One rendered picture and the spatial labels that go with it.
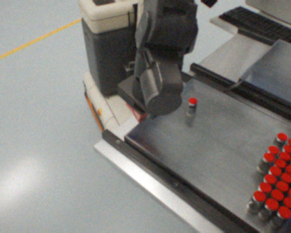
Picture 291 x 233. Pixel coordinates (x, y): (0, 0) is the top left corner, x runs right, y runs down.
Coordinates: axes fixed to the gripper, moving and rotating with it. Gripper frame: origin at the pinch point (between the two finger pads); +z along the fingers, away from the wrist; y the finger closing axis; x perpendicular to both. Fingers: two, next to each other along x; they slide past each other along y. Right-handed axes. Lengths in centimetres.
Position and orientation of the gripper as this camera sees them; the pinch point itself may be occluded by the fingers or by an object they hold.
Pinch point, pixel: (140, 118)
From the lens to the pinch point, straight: 62.2
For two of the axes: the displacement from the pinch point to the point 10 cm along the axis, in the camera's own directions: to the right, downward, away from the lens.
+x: 7.1, -5.1, 4.8
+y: 7.0, 6.2, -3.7
